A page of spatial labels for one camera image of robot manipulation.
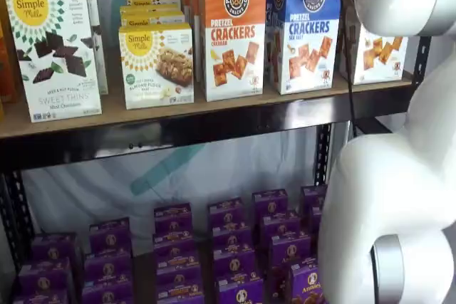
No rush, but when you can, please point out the white banner backdrop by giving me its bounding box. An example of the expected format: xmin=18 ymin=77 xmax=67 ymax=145
xmin=21 ymin=0 xmax=353 ymax=244

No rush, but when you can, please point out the wooden shelf board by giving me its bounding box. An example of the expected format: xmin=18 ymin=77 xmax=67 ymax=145
xmin=0 ymin=72 xmax=415 ymax=140
xmin=71 ymin=211 xmax=293 ymax=304

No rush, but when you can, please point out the purple Annie's snack box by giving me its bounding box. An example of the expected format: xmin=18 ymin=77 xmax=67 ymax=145
xmin=88 ymin=217 xmax=132 ymax=251
xmin=251 ymin=189 xmax=289 ymax=220
xmin=152 ymin=203 xmax=194 ymax=236
xmin=152 ymin=232 xmax=200 ymax=261
xmin=212 ymin=244 xmax=257 ymax=277
xmin=212 ymin=223 xmax=251 ymax=248
xmin=268 ymin=235 xmax=311 ymax=270
xmin=31 ymin=234 xmax=78 ymax=263
xmin=300 ymin=184 xmax=328 ymax=213
xmin=259 ymin=212 xmax=303 ymax=245
xmin=207 ymin=198 xmax=246 ymax=227
xmin=287 ymin=263 xmax=326 ymax=304
xmin=13 ymin=288 xmax=69 ymax=304
xmin=81 ymin=280 xmax=134 ymax=304
xmin=19 ymin=258 xmax=71 ymax=293
xmin=84 ymin=249 xmax=134 ymax=283
xmin=309 ymin=205 xmax=324 ymax=234
xmin=157 ymin=284 xmax=207 ymax=304
xmin=154 ymin=256 xmax=203 ymax=289
xmin=217 ymin=274 xmax=265 ymax=304

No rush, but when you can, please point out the Simple Mills almond bars box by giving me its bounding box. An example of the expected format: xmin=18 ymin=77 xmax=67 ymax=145
xmin=126 ymin=0 xmax=182 ymax=9
xmin=119 ymin=4 xmax=185 ymax=17
xmin=118 ymin=21 xmax=196 ymax=111
xmin=119 ymin=14 xmax=187 ymax=28

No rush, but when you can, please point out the black metal shelving rack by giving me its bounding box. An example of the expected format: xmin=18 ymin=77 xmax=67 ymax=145
xmin=0 ymin=35 xmax=432 ymax=283

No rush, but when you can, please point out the orange snack box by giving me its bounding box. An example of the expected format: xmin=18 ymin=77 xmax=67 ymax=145
xmin=0 ymin=0 xmax=19 ymax=105

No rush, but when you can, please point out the Simple Mills Sweet Thins box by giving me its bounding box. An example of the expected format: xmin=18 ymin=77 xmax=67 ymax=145
xmin=4 ymin=0 xmax=103 ymax=124
xmin=23 ymin=0 xmax=110 ymax=95

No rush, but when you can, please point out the blue white pretzel crackers box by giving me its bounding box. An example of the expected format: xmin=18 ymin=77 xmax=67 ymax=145
xmin=264 ymin=0 xmax=346 ymax=96

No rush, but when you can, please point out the black cable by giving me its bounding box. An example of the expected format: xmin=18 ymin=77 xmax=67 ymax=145
xmin=335 ymin=0 xmax=358 ymax=138

